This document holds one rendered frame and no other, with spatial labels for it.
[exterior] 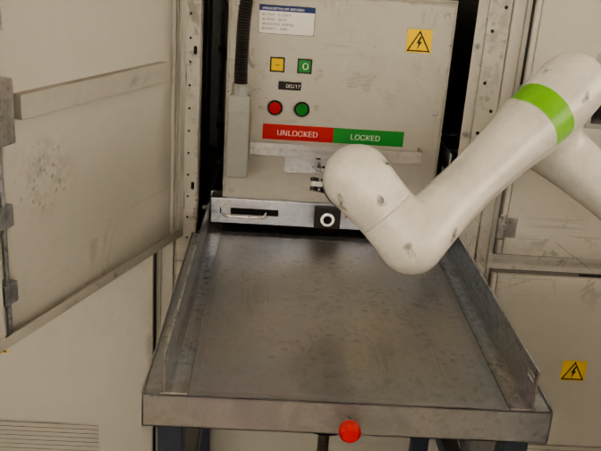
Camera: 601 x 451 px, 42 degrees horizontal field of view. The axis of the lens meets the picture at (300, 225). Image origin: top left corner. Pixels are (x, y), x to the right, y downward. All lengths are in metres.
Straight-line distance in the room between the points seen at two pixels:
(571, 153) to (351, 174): 0.51
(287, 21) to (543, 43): 0.54
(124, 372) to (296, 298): 0.61
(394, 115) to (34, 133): 0.81
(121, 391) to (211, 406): 0.82
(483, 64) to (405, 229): 0.65
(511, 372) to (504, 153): 0.36
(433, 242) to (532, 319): 0.78
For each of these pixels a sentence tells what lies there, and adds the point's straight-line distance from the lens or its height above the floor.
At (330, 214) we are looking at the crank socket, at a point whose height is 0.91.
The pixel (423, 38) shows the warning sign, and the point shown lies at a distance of 1.77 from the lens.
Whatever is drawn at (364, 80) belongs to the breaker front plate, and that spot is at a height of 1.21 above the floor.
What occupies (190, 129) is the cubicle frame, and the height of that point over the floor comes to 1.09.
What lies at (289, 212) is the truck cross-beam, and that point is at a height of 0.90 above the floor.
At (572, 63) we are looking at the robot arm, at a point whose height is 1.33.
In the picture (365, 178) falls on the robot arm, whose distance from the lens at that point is 1.19.
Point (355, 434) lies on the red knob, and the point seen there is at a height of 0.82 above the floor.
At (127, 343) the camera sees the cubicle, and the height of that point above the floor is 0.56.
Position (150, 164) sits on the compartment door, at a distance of 1.69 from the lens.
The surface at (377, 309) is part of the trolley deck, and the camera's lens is 1.50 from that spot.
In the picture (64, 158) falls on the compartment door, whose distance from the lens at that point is 1.44.
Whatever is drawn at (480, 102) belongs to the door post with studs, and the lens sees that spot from 1.78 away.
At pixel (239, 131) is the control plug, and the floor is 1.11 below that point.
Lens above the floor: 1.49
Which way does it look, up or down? 20 degrees down
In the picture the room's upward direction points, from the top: 4 degrees clockwise
